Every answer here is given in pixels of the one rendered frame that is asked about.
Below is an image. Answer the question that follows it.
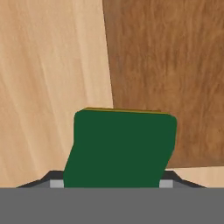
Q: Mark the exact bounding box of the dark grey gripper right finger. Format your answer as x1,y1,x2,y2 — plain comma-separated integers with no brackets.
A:
158,170,207,189

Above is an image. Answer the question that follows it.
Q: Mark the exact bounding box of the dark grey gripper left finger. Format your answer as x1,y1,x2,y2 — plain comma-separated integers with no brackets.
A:
16,170,66,189

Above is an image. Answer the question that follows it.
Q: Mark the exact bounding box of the green and yellow sponge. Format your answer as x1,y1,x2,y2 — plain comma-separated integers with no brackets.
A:
62,107,179,189

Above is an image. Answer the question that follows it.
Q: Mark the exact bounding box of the brown wooden cutting board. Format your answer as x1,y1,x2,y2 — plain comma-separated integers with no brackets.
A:
101,0,224,170

